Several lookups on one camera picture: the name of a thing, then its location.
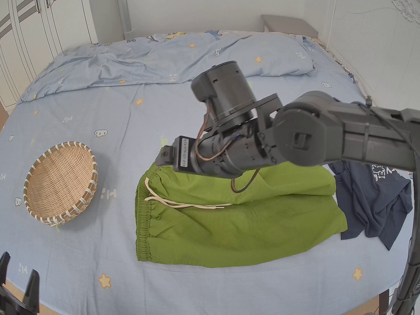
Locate grey bedside table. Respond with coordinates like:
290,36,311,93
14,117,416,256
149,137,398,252
261,14,319,39

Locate dark blue T-shirt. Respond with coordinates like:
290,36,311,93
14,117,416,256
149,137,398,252
328,159,413,251

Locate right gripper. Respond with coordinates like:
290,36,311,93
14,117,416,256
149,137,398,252
156,127,275,180

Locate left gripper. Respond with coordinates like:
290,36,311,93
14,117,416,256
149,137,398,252
0,251,40,315

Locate green shorts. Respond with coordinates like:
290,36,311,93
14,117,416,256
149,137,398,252
135,159,348,268

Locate bed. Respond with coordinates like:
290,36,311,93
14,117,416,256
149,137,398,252
0,0,420,315

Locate pale blue quilt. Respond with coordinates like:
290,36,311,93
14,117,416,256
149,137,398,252
16,30,318,104

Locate white wardrobe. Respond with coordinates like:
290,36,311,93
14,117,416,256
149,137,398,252
0,0,100,111

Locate round woven basket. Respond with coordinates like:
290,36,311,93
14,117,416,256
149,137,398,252
23,141,99,226

